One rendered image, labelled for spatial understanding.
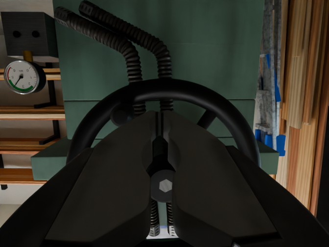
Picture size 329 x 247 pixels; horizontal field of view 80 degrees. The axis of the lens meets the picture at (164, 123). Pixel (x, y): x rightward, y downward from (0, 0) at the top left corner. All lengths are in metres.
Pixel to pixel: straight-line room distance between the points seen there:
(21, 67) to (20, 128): 3.40
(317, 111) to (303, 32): 0.61
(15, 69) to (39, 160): 0.21
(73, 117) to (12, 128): 3.44
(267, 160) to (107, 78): 0.43
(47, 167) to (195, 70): 0.41
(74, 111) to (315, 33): 1.71
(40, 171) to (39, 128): 3.10
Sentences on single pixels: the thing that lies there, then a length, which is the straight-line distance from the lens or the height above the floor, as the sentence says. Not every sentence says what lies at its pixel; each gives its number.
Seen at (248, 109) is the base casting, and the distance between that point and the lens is 0.50.
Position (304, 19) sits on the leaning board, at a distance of 1.93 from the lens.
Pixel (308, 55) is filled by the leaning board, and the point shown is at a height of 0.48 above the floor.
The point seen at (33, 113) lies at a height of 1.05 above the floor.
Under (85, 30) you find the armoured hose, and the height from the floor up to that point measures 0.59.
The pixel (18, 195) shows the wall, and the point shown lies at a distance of 4.34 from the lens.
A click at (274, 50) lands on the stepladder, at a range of 1.42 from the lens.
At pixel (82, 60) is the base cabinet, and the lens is 0.48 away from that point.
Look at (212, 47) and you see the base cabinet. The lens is 0.47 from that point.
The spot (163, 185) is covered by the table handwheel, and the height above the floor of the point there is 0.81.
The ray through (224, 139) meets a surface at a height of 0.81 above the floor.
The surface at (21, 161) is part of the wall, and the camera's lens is 4.02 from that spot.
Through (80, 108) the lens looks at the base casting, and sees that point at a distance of 0.48.
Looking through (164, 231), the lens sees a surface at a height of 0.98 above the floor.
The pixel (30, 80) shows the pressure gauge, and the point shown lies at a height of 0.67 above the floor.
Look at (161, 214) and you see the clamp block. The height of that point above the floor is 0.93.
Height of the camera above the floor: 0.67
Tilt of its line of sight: 12 degrees up
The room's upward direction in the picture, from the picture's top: 180 degrees clockwise
